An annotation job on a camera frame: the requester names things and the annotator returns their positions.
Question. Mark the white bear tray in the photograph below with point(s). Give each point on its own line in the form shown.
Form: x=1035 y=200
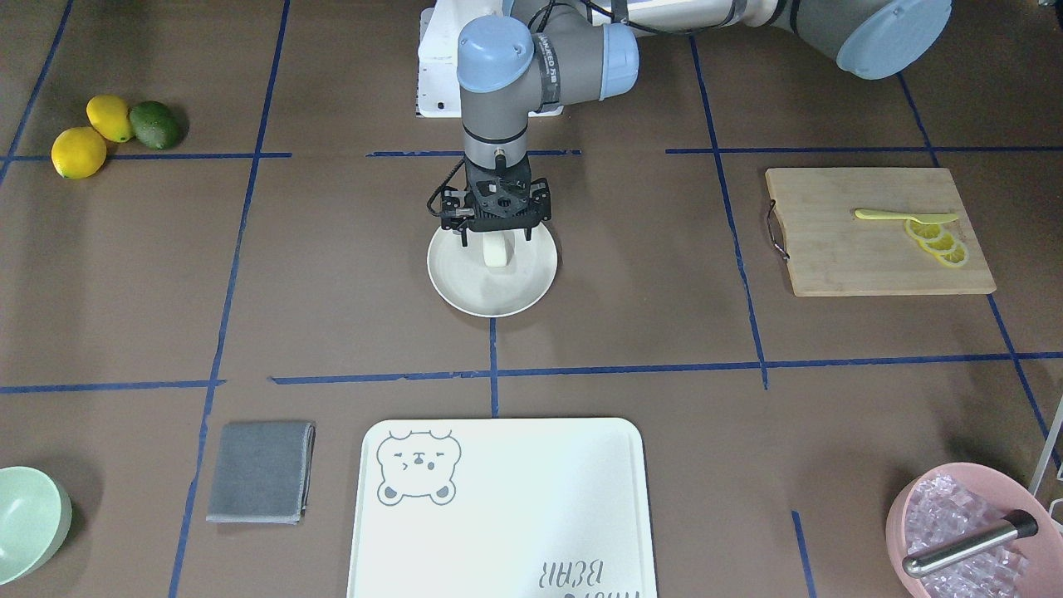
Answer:
x=502 y=507

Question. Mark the lemon slices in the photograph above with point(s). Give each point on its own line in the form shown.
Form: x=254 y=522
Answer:
x=935 y=240

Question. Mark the grey folded cloth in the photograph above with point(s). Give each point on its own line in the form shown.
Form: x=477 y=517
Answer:
x=262 y=473

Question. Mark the steel ice scoop handle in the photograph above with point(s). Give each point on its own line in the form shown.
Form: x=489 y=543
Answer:
x=1013 y=526

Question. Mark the yellow lemon front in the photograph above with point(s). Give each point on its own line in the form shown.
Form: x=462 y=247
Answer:
x=77 y=153

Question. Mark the mint green bowl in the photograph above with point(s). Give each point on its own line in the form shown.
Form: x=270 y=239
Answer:
x=36 y=514

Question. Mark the yellow plastic knife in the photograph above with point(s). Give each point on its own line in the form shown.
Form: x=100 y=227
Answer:
x=883 y=214

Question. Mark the white round plate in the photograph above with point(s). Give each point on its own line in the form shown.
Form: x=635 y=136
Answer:
x=461 y=279

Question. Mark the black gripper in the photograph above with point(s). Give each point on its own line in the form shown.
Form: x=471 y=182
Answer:
x=453 y=208

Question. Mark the green lime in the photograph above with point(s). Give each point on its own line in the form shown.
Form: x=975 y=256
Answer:
x=155 y=125

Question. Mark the white steamed bun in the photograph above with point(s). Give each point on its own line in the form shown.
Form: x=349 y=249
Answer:
x=498 y=248

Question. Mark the bamboo cutting board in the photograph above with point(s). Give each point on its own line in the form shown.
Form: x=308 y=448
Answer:
x=830 y=253

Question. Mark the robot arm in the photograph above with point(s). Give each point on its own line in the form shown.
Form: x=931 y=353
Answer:
x=589 y=50

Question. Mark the pink ice bowl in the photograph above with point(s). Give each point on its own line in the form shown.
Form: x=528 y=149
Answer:
x=953 y=499

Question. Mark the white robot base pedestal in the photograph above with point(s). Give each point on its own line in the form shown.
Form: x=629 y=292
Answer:
x=436 y=66

